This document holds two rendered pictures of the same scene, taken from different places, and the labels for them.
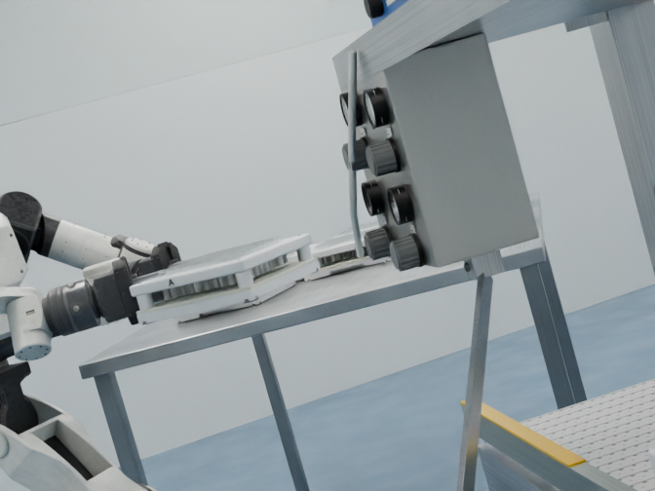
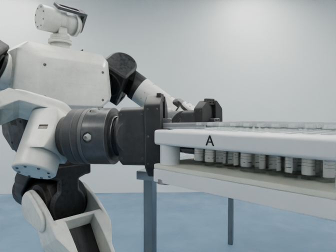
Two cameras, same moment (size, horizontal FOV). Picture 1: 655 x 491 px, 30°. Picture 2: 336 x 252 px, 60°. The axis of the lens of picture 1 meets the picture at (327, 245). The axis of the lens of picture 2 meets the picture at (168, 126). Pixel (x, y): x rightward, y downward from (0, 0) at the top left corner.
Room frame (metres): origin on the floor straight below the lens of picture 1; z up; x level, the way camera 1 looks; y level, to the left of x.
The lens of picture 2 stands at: (1.77, 0.24, 1.06)
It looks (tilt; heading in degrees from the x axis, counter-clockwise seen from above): 1 degrees down; 14
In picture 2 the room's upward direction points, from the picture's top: straight up
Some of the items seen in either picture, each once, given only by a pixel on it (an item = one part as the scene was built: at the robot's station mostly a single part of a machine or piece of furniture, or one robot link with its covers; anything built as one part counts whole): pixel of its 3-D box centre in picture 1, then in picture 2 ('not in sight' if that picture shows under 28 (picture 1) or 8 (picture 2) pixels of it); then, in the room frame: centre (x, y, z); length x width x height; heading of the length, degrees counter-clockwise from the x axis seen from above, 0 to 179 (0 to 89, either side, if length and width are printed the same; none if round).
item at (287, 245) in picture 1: (222, 264); (280, 136); (2.19, 0.19, 1.03); 0.25 x 0.24 x 0.02; 151
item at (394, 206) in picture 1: (400, 205); not in sight; (1.18, -0.08, 1.11); 0.04 x 0.01 x 0.04; 8
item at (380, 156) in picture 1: (381, 153); not in sight; (1.17, -0.07, 1.16); 0.03 x 0.02 x 0.04; 8
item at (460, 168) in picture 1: (432, 155); not in sight; (1.24, -0.13, 1.14); 0.22 x 0.11 x 0.20; 8
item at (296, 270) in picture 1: (230, 289); (279, 172); (2.19, 0.19, 0.99); 0.24 x 0.24 x 0.02; 61
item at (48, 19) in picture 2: not in sight; (57, 25); (2.48, 0.74, 1.32); 0.10 x 0.07 x 0.09; 150
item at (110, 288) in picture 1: (102, 299); (125, 135); (2.18, 0.41, 1.03); 0.12 x 0.10 x 0.13; 93
